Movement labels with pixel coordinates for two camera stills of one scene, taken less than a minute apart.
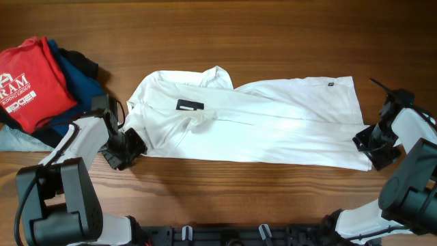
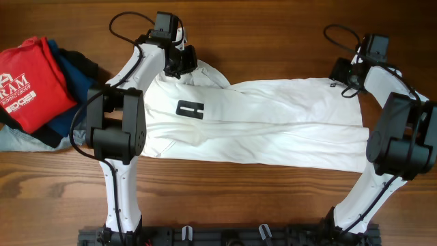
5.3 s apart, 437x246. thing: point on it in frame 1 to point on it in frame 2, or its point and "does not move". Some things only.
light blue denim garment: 17,140 does not move
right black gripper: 372,144 to 342,70
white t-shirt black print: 198,115 does not move
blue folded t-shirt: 84,87 does not move
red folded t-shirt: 32,87 does not move
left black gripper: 126,149 to 186,63
